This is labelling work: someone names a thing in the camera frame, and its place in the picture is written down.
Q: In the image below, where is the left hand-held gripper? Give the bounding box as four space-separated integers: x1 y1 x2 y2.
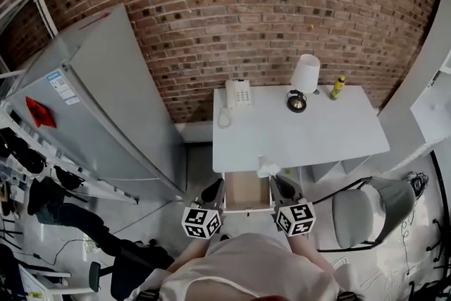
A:
181 178 226 240

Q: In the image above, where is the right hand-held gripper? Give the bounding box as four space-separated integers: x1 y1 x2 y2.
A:
269 175 317 238

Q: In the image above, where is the white tissue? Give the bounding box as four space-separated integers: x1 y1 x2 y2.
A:
256 154 283 179

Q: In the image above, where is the white drawer with wooden inside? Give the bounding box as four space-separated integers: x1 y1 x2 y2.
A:
221 171 274 214

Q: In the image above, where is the person's right forearm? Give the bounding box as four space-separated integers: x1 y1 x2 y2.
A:
287 234 335 273

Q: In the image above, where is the person's left forearm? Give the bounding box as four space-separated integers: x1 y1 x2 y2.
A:
167 235 212 274

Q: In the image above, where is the white desk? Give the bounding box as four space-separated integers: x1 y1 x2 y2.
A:
211 84 391 184

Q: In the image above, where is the grey padded chair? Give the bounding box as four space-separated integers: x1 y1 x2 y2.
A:
311 175 417 254

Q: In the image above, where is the person's white shirt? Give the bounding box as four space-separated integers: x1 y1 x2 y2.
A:
125 232 364 301

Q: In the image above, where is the black mesh office chair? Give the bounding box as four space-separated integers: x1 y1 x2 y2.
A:
56 202 177 301

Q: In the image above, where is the yellow drink bottle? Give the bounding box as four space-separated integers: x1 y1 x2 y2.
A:
329 75 347 102

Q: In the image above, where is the white shade table lamp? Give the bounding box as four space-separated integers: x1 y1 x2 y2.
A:
285 54 321 113

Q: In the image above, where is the grey refrigerator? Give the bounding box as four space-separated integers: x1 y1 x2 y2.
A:
6 3 187 204

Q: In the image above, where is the black chair base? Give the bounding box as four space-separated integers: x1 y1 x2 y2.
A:
425 218 451 271

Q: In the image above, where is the dark small chair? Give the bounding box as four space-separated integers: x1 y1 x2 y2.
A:
27 179 89 220

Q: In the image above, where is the white tall cabinet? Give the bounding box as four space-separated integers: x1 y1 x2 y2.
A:
376 0 451 173

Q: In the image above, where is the white side table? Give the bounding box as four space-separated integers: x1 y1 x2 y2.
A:
19 264 93 301

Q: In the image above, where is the blue white label sticker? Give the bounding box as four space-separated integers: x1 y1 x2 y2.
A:
45 69 80 106

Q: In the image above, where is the red diamond sticker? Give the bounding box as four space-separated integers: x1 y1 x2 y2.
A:
25 97 57 130

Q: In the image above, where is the black bag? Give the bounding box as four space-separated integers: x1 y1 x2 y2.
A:
0 129 47 176

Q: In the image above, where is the white wall duct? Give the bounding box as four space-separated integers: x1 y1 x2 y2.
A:
175 121 214 145

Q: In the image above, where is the white corded telephone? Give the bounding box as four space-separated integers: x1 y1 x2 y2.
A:
217 79 255 129

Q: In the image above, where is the white floor cable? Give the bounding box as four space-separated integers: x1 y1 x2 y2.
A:
330 256 401 295

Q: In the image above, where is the black floor cable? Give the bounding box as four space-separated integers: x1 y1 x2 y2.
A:
400 207 416 276

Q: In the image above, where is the black cable bundle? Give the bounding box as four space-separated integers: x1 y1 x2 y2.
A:
408 171 430 192

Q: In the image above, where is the thin black cable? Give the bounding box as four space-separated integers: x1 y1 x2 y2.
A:
33 238 93 268

